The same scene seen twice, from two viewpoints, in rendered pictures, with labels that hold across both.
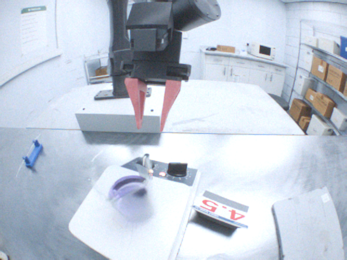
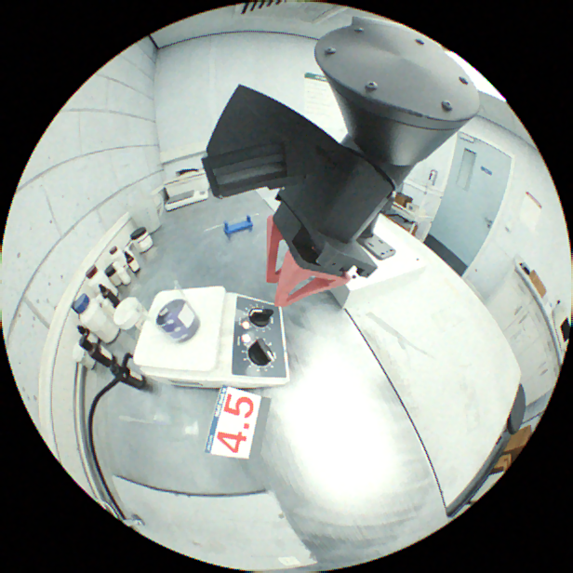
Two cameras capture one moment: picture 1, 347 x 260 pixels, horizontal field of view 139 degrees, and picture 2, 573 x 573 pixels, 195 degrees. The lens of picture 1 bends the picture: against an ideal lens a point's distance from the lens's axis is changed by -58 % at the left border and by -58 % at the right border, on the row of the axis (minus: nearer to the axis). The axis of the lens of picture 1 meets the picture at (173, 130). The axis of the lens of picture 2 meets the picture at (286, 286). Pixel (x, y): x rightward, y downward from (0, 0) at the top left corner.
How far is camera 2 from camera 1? 17 cm
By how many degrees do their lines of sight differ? 49
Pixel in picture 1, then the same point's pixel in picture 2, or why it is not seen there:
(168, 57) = (309, 211)
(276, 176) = (330, 496)
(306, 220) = (243, 532)
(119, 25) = not seen: hidden behind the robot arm
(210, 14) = (393, 90)
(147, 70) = (284, 218)
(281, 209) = (257, 502)
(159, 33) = (211, 166)
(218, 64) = (518, 295)
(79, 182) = (233, 276)
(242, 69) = (533, 328)
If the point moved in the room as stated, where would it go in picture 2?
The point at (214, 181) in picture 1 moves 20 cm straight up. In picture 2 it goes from (291, 406) to (309, 376)
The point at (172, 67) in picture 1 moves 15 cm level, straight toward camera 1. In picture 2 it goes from (313, 234) to (103, 300)
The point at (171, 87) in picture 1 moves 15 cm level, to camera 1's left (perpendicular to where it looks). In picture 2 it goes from (286, 264) to (244, 205)
